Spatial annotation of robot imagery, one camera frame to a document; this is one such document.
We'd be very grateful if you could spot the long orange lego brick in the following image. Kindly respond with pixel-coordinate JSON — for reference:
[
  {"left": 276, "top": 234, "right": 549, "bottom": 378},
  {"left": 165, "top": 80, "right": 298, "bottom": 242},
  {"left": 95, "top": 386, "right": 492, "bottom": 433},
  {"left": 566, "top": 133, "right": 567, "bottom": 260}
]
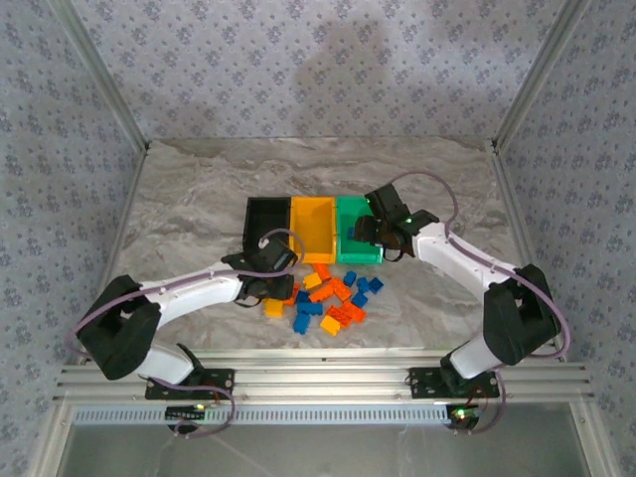
[{"left": 308, "top": 281, "right": 342, "bottom": 304}]

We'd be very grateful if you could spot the green plastic bin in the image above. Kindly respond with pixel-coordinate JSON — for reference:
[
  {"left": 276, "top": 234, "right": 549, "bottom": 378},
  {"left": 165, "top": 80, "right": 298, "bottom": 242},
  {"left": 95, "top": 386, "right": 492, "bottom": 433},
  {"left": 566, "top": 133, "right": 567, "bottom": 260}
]
[{"left": 335, "top": 196, "right": 385, "bottom": 265}]

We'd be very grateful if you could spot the yellow plastic bin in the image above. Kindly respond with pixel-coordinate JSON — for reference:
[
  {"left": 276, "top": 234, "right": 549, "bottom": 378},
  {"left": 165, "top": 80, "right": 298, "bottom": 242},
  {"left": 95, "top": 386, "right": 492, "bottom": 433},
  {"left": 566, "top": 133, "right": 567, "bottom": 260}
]
[{"left": 289, "top": 196, "right": 342, "bottom": 265}]

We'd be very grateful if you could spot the black plastic bin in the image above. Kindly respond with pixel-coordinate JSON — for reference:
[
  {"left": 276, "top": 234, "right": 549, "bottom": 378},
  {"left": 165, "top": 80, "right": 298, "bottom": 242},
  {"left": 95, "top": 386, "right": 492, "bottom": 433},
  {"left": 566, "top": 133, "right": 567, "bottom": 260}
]
[{"left": 241, "top": 196, "right": 294, "bottom": 260}]

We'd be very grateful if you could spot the small lit circuit board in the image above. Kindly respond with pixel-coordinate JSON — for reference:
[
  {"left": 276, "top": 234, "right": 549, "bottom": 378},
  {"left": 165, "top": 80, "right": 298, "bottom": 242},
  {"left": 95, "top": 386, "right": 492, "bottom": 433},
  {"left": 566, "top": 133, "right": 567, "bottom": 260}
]
[
  {"left": 166, "top": 404, "right": 208, "bottom": 421},
  {"left": 445, "top": 404, "right": 481, "bottom": 431}
]

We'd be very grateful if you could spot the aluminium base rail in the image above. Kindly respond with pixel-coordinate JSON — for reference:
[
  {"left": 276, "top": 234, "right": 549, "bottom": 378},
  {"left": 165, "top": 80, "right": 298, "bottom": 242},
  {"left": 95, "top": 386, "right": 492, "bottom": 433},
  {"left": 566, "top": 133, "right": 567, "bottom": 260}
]
[{"left": 54, "top": 347, "right": 595, "bottom": 403}]

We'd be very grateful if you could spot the aluminium table side rail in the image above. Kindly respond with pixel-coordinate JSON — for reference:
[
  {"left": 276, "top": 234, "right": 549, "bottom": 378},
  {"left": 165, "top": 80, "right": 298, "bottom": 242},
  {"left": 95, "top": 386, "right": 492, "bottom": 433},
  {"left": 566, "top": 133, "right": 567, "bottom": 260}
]
[
  {"left": 489, "top": 143, "right": 568, "bottom": 360},
  {"left": 79, "top": 147, "right": 151, "bottom": 360}
]

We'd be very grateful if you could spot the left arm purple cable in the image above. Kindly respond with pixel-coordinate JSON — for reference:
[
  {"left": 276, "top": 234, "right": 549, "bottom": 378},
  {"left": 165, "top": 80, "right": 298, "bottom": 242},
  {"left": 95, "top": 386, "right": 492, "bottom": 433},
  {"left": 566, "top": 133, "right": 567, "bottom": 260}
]
[{"left": 67, "top": 228, "right": 300, "bottom": 441}]

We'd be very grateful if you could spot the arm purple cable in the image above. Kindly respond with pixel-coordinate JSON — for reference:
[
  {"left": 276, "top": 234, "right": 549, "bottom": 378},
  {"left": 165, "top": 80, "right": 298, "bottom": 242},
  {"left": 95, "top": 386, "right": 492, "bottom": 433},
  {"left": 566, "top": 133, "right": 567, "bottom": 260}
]
[
  {"left": 67, "top": 228, "right": 300, "bottom": 441},
  {"left": 387, "top": 170, "right": 571, "bottom": 438}
]

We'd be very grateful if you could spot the grey slotted cable duct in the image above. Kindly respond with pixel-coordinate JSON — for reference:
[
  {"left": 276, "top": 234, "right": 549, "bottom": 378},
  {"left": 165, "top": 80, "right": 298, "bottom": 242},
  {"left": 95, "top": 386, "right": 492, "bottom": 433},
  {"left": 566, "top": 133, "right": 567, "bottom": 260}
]
[{"left": 73, "top": 403, "right": 466, "bottom": 427}]

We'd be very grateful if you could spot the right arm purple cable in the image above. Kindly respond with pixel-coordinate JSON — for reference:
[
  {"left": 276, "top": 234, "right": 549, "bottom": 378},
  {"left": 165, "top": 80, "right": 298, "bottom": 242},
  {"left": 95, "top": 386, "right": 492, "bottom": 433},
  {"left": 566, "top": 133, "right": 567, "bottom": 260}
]
[{"left": 387, "top": 170, "right": 571, "bottom": 438}]

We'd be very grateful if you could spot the aluminium frame post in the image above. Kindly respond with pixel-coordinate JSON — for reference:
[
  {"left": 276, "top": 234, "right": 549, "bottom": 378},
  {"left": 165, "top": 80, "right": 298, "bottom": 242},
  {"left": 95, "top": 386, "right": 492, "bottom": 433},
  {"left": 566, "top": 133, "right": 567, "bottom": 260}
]
[
  {"left": 490, "top": 0, "right": 593, "bottom": 151},
  {"left": 49, "top": 0, "right": 151, "bottom": 151}
]

